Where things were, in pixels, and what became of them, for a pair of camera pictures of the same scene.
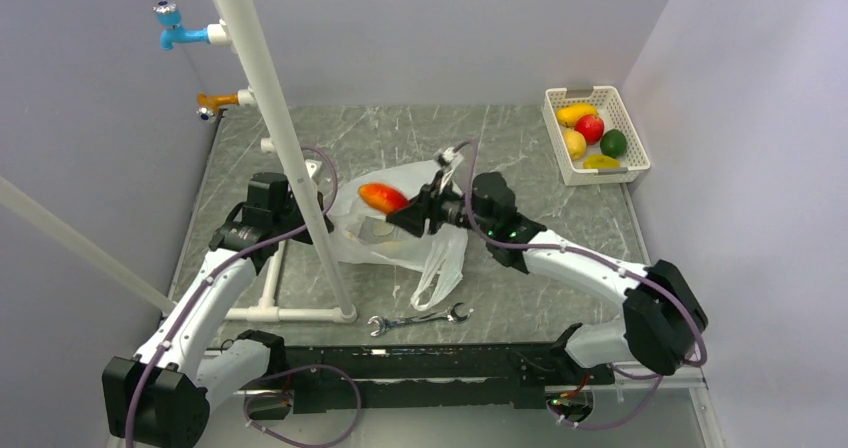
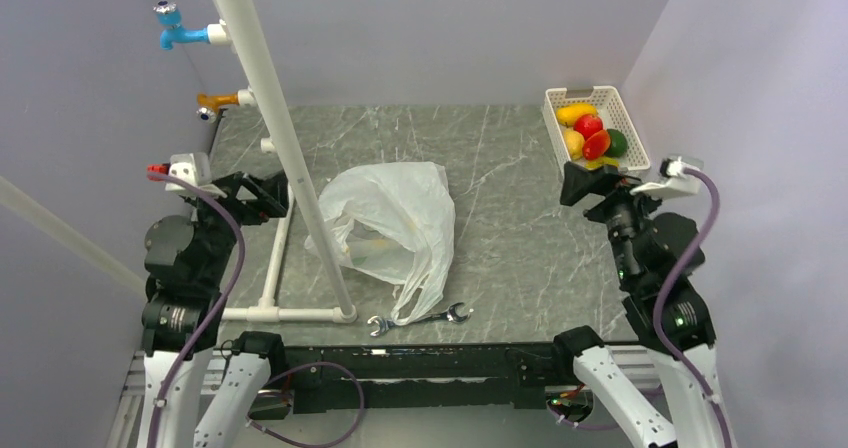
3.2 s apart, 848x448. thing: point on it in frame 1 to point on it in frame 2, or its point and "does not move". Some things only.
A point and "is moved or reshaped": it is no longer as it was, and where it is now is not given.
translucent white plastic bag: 359,232 is moved or reshaped
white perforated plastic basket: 615,114 does not move
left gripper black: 304,238 to 270,193
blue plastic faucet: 168,15 does not move
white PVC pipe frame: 231,29 does not move
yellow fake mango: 600,161 does not move
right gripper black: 425,206 to 577,180
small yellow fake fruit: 569,114 does not move
